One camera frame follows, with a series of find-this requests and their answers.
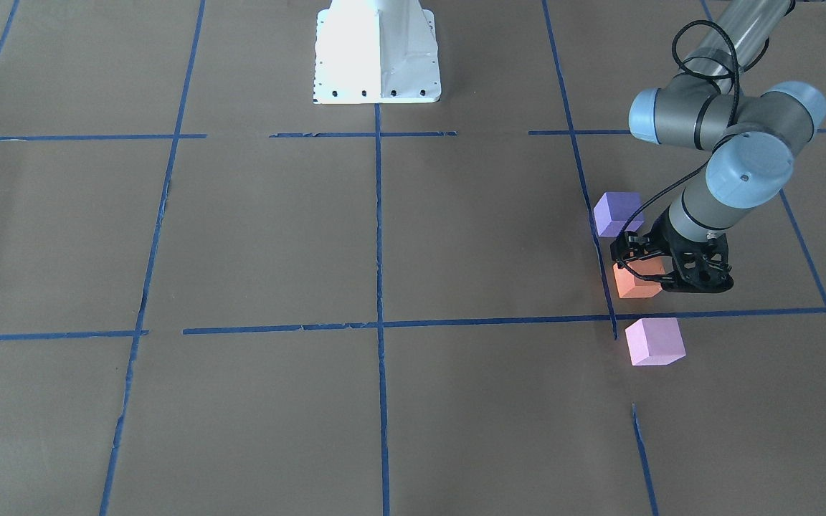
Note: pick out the pink foam cube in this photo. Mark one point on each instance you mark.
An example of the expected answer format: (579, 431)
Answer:
(655, 341)

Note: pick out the purple foam cube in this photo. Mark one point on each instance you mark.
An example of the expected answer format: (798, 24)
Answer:
(613, 211)

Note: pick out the orange foam cube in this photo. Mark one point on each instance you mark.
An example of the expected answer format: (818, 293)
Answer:
(629, 286)

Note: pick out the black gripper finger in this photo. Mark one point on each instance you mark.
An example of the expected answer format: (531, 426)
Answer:
(701, 270)
(625, 250)

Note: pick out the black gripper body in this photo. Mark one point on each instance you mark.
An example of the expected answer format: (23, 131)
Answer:
(660, 239)

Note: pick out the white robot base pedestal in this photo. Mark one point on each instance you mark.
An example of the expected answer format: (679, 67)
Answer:
(376, 52)

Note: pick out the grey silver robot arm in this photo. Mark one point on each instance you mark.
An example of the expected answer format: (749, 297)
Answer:
(752, 144)

